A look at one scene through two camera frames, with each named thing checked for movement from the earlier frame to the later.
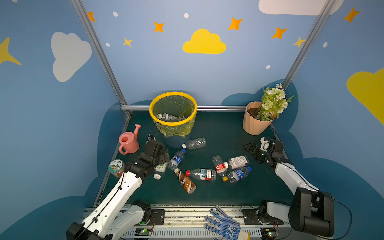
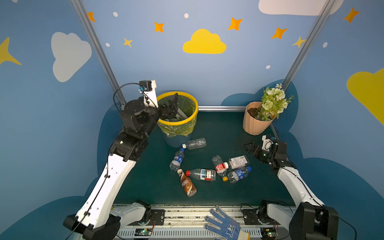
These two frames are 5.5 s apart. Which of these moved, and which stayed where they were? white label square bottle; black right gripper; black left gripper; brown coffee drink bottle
Moved: black left gripper
Stayed: black right gripper; white label square bottle; brown coffee drink bottle
